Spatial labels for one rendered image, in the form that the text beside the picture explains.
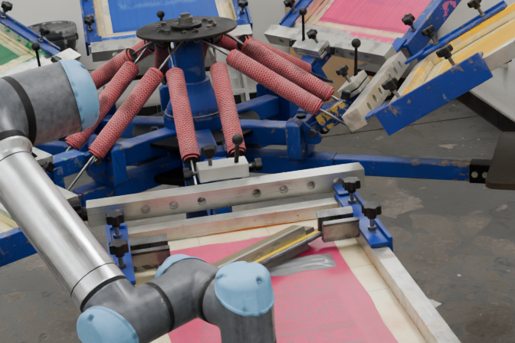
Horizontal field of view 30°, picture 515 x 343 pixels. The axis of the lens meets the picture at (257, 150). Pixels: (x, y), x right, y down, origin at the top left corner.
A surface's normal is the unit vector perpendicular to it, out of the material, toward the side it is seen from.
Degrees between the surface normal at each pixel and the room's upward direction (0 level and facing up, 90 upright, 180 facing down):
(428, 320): 0
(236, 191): 90
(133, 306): 38
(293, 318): 0
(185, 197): 90
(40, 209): 43
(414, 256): 0
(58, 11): 90
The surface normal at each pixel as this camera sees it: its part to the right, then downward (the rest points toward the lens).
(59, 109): 0.69, 0.15
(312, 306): -0.07, -0.94
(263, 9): 0.18, 0.32
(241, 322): -0.22, 0.35
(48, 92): 0.56, -0.30
